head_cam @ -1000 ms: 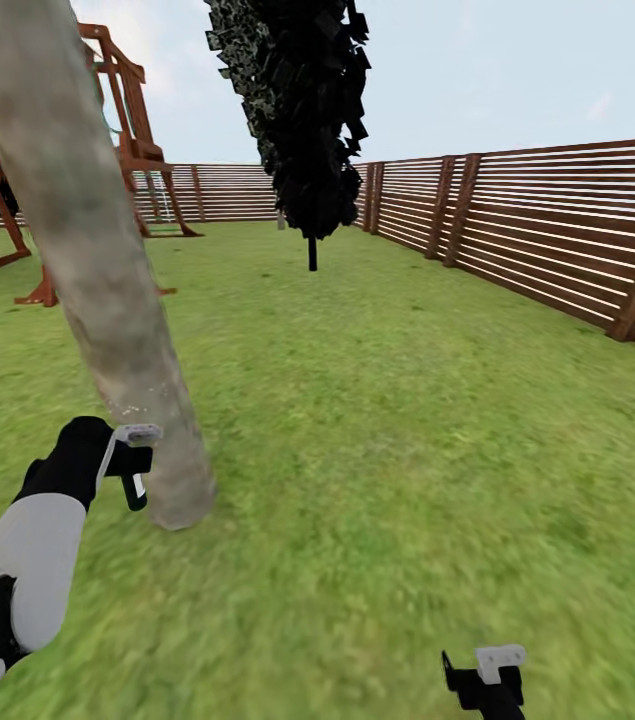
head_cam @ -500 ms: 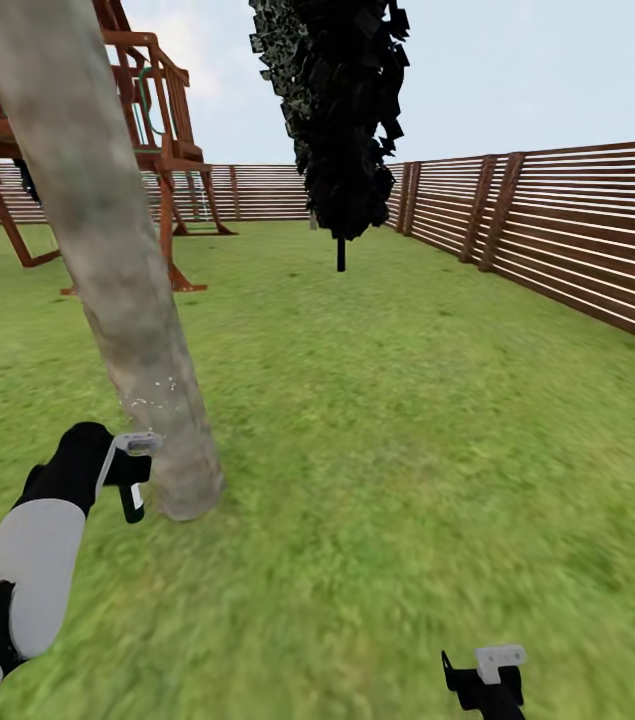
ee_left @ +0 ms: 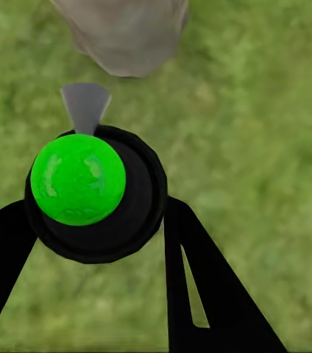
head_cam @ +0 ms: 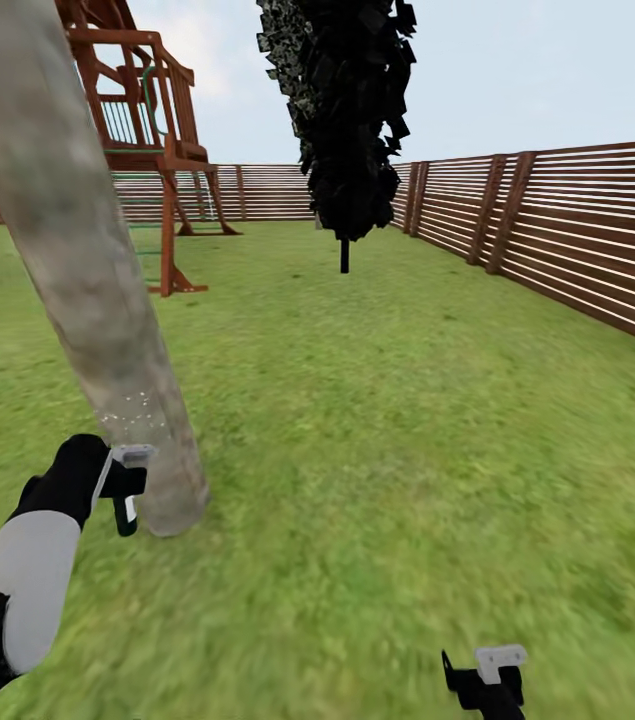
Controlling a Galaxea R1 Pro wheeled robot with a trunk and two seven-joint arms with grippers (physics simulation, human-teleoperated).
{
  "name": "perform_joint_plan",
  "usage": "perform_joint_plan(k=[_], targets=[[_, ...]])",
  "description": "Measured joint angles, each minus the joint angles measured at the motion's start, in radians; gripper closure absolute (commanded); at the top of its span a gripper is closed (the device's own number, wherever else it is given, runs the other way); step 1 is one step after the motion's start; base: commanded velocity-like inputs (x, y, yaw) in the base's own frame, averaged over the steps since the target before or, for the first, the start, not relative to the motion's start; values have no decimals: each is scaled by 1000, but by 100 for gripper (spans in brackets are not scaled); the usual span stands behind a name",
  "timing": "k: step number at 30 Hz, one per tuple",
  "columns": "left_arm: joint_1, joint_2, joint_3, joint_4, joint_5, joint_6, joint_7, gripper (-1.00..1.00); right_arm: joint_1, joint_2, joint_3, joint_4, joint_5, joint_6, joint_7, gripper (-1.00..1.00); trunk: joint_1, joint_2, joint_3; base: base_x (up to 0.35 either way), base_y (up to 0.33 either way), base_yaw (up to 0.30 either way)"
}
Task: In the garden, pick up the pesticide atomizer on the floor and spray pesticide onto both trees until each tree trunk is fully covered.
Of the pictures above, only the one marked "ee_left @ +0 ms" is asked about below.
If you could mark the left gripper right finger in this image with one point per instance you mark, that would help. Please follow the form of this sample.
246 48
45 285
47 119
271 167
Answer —
236 325

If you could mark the pesticide atomizer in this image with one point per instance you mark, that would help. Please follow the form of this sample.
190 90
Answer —
97 193

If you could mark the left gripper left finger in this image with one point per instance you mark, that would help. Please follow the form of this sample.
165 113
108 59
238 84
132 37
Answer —
16 241

